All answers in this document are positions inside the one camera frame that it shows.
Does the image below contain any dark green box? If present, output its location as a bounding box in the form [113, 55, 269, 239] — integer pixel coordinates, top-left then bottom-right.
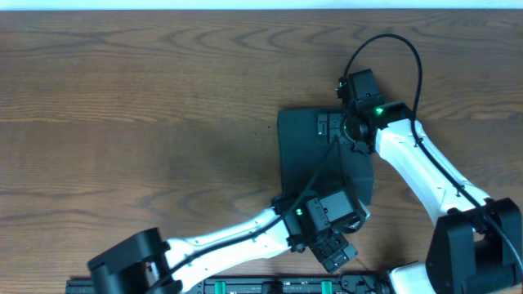
[277, 108, 374, 205]

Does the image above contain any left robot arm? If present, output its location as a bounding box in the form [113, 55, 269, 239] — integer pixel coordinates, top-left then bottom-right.
[87, 189, 370, 293]

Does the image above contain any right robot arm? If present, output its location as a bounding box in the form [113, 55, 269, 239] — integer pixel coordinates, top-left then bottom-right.
[333, 69, 522, 293]

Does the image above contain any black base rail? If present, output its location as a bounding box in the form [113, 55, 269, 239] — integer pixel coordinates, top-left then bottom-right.
[65, 274, 393, 294]

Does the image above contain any right black cable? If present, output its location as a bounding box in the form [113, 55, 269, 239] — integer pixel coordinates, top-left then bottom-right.
[344, 33, 523, 278]

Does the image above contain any black cable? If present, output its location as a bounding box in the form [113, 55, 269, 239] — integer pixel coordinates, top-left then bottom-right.
[146, 136, 340, 293]
[344, 33, 523, 278]

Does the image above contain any left black cable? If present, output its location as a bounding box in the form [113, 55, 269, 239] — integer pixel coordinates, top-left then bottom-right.
[146, 136, 340, 293]

